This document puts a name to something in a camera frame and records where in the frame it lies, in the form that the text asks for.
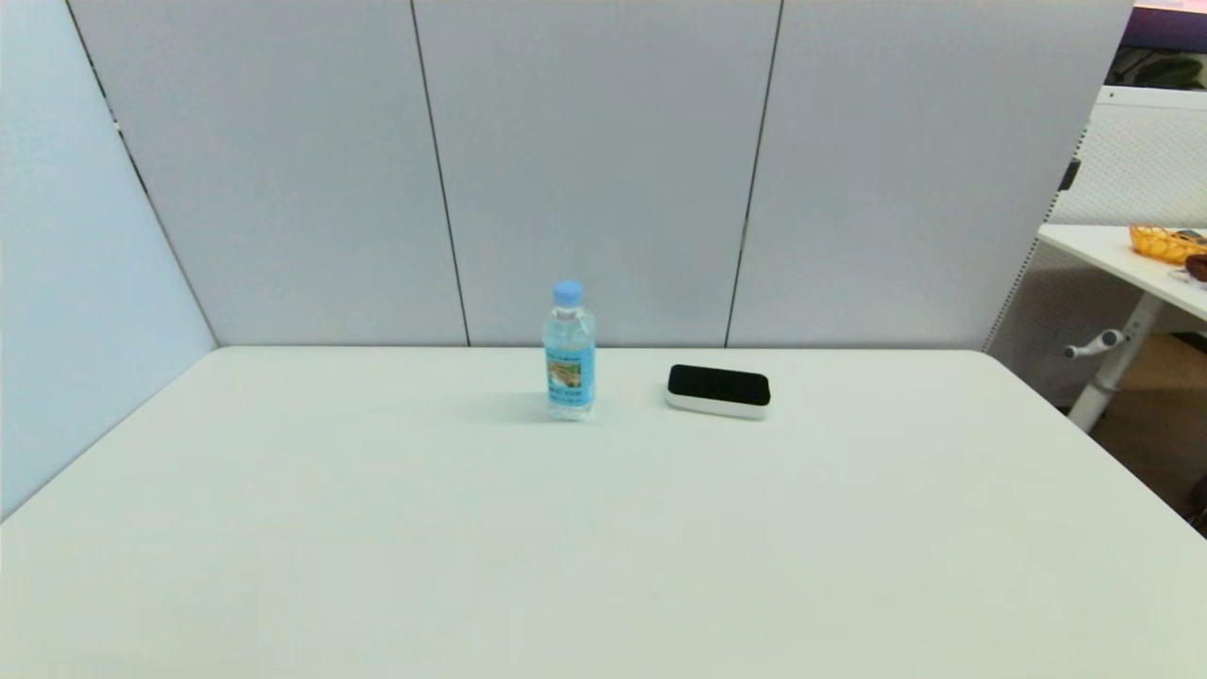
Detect clear soda water bottle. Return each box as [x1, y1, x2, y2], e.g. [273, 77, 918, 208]
[542, 280, 598, 422]

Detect dark green plant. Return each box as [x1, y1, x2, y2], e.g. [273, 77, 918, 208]
[1111, 52, 1207, 91]

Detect white side desk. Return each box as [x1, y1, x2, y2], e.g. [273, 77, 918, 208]
[1038, 224, 1207, 432]

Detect white perforated partition panel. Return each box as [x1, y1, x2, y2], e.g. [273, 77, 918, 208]
[984, 85, 1207, 402]

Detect black and white eraser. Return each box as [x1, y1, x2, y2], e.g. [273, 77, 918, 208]
[665, 364, 772, 421]

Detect grey desk crank handle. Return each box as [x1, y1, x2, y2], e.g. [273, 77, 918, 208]
[1065, 329, 1130, 360]

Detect orange wire basket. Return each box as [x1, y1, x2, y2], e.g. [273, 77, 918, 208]
[1130, 224, 1207, 265]

